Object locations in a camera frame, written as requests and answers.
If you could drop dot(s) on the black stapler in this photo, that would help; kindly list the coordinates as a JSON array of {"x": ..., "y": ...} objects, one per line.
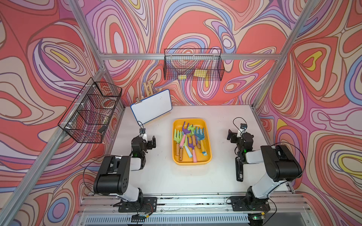
[{"x": 239, "y": 170}]

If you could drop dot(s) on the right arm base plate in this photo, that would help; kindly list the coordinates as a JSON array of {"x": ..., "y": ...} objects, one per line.
[{"x": 242, "y": 203}]

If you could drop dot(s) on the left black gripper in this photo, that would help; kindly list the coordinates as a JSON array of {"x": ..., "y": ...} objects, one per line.
[{"x": 148, "y": 143}]

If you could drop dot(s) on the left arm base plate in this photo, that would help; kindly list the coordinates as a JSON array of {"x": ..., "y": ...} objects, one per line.
[{"x": 143, "y": 205}]

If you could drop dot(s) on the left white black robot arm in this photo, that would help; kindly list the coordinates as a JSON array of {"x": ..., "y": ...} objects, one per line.
[{"x": 113, "y": 177}]

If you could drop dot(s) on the green circuit board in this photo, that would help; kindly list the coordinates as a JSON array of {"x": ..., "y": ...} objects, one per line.
[{"x": 139, "y": 218}]

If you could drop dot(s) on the black wire basket back wall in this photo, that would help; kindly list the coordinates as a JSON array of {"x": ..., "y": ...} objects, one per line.
[{"x": 184, "y": 61}]

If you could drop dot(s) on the yellow plastic storage tray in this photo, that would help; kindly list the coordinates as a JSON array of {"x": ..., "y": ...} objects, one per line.
[{"x": 201, "y": 159}]

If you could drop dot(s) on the purple rake pink handle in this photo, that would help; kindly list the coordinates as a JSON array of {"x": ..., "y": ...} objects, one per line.
[{"x": 185, "y": 131}]

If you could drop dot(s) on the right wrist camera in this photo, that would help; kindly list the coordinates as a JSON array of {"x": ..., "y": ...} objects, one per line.
[{"x": 242, "y": 129}]

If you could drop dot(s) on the wooden easel stand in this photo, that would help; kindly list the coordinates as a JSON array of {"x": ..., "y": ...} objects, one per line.
[{"x": 149, "y": 91}]

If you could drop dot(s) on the small yellow note in basket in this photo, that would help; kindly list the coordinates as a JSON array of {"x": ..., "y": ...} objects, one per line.
[{"x": 182, "y": 77}]

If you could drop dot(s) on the teal rake yellow handle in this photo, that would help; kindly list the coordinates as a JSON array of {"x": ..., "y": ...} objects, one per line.
[{"x": 201, "y": 137}]

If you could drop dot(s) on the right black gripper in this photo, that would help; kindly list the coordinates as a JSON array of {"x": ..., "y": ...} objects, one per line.
[{"x": 233, "y": 135}]

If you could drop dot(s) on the black wire basket wall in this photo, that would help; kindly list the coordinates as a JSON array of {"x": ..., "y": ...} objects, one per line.
[
  {"x": 88, "y": 119},
  {"x": 184, "y": 61}
]

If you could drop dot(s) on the green rake wooden handle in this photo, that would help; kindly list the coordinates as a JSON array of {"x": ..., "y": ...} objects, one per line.
[{"x": 193, "y": 137}]

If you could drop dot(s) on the light green fork wooden handle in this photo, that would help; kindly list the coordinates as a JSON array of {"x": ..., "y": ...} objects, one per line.
[{"x": 177, "y": 137}]

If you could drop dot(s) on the purple fork pink handle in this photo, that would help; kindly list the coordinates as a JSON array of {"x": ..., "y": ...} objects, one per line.
[{"x": 190, "y": 145}]

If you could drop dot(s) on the blue framed whiteboard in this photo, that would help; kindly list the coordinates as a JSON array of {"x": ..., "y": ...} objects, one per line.
[{"x": 152, "y": 107}]

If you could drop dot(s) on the yellow sponge in basket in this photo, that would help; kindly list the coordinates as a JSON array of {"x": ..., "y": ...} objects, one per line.
[{"x": 200, "y": 73}]

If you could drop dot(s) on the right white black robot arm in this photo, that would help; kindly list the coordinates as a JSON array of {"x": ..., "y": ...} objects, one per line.
[{"x": 280, "y": 164}]

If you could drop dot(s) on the black wire basket left wall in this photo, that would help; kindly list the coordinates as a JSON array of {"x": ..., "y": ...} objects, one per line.
[{"x": 88, "y": 119}]

